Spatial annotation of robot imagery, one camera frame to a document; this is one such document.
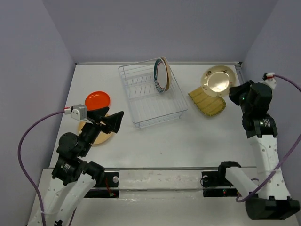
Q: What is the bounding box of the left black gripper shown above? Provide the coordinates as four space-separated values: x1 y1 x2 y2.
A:
79 105 125 155

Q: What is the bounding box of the tan round plate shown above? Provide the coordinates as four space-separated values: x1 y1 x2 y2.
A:
78 121 112 146

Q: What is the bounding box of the small cream plate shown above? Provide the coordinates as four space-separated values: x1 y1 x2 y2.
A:
201 65 237 97

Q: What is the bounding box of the beige plate with leaf design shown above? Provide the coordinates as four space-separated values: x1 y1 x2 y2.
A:
161 57 172 92

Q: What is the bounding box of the white plate with green rim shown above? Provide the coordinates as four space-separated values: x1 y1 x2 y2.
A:
154 58 168 93

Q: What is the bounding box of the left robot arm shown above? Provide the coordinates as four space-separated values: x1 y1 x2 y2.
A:
28 104 124 226

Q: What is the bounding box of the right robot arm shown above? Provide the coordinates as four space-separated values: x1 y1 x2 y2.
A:
216 76 301 220

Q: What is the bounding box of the orange translucent plate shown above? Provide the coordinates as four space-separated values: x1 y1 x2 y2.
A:
85 91 111 111

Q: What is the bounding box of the yellow bamboo-pattern rectangular plate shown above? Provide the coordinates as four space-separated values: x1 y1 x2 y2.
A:
188 87 226 117

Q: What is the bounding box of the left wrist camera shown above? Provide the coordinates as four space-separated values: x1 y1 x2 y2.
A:
71 104 87 121

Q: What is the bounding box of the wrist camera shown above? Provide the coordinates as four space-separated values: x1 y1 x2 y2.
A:
71 104 87 121
262 73 277 89

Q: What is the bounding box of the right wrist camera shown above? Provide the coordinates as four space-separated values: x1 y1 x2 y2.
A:
262 73 277 89

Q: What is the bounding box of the white wire dish rack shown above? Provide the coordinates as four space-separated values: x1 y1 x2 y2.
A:
118 57 188 129

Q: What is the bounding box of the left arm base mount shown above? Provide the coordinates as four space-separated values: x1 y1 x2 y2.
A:
85 171 119 199

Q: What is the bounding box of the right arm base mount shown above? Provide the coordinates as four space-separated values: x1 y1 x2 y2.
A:
200 171 238 198

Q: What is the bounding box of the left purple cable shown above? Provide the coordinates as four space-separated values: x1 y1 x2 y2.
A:
18 107 78 226

